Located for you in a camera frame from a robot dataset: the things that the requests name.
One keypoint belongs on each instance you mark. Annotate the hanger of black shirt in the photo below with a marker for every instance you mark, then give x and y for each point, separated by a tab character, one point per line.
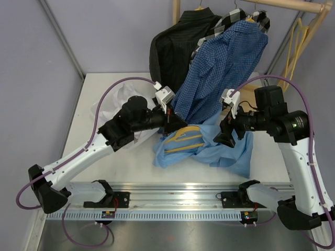
200	7

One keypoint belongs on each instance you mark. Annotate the yellow hanger of white shirt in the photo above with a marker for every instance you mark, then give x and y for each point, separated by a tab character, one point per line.
297	38

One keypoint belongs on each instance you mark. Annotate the black white checkered shirt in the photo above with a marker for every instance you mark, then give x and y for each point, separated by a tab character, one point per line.
230	23

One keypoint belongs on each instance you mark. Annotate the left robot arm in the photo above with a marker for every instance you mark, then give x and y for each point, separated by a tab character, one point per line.
52	184

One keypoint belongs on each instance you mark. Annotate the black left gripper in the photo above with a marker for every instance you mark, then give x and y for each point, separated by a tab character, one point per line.
172	122

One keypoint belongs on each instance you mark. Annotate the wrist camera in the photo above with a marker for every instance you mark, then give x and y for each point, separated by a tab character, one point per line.
231	98
163	95

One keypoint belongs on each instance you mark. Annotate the aluminium rail base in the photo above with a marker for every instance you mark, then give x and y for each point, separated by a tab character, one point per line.
174	196

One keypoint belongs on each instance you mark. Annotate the light blue shirt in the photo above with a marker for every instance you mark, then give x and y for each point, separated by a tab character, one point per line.
236	160

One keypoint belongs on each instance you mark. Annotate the aluminium corner frame post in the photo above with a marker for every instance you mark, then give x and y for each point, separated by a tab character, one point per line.
61	37

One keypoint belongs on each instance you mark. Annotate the wooden clothes rack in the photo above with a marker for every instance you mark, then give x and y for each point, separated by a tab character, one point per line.
308	18

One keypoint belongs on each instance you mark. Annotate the blue plaid shirt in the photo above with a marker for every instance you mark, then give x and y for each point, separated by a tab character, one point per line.
199	96

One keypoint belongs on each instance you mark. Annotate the white slotted cable duct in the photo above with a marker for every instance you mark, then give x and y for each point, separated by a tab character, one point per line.
126	215

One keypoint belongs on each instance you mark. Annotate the yellow hanger of blue shirt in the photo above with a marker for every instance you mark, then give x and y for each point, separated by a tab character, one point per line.
184	136

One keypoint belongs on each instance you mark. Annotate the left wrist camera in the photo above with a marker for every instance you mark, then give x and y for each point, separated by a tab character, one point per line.
163	95

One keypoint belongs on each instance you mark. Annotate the white plastic laundry basket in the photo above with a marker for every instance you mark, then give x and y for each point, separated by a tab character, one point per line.
124	130

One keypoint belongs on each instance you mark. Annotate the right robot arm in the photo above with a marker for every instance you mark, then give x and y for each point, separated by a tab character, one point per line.
310	205

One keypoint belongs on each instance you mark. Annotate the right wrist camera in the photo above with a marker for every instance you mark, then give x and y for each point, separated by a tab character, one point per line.
231	98

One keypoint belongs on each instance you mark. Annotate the hanger of plaid shirt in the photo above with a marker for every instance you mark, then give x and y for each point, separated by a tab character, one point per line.
251	17

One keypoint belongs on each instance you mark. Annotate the black pinstripe shirt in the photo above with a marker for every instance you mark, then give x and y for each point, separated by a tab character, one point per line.
170	50

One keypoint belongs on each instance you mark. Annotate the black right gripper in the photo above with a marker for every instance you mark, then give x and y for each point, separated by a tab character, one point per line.
228	126

